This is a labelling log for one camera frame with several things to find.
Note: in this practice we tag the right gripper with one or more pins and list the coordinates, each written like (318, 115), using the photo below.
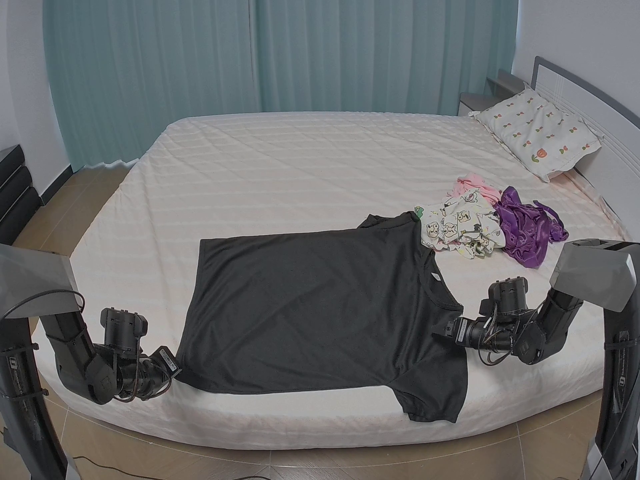
(462, 333)

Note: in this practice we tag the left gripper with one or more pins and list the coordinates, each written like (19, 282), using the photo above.
(167, 363)

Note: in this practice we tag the black T-shirt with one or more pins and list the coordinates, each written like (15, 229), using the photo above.
(310, 313)

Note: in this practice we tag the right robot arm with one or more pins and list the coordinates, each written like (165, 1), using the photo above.
(595, 273)

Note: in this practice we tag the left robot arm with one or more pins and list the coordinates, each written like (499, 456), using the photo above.
(70, 348)

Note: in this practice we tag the white printed pyjama garment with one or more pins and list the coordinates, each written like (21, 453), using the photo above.
(460, 225)

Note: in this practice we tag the purple satin garment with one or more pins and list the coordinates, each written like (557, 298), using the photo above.
(525, 233)

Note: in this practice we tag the pink garment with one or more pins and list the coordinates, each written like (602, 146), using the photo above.
(475, 185)

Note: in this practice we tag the white flower printed pillow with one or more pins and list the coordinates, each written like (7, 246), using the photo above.
(540, 133)

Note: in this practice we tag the black chest of drawers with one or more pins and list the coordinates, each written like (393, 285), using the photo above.
(15, 193)

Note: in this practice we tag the grey bedside table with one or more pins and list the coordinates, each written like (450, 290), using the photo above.
(475, 104)

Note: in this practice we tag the bed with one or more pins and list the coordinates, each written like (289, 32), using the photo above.
(300, 168)

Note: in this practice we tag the blue-green curtain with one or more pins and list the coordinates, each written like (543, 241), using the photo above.
(390, 38)
(150, 68)

